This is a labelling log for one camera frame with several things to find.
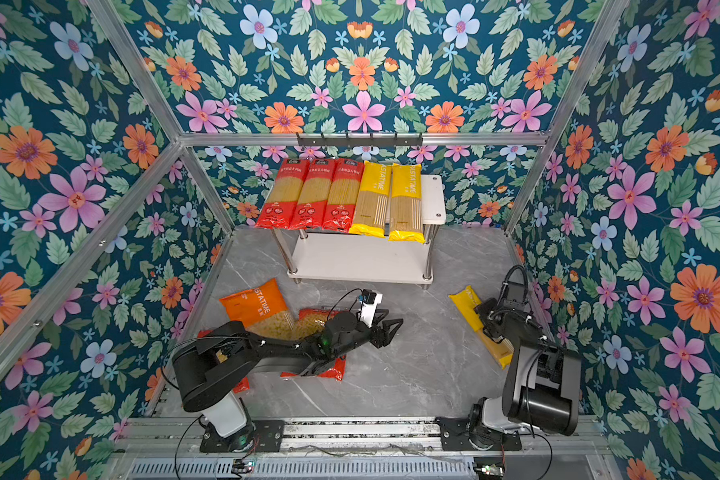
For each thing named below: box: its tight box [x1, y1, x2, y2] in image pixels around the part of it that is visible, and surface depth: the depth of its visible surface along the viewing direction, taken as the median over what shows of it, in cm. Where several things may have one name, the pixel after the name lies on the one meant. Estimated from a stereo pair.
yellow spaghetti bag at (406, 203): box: [389, 163, 425, 244], surface depth 78 cm
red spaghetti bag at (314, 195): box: [289, 159, 337, 231], surface depth 78 cm
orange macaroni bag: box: [219, 278, 297, 339], surface depth 95 cm
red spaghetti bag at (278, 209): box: [255, 158, 310, 230], surface depth 78 cm
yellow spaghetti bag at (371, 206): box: [348, 160, 392, 238], surface depth 78 cm
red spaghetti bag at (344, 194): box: [322, 159, 365, 233], surface depth 78 cm
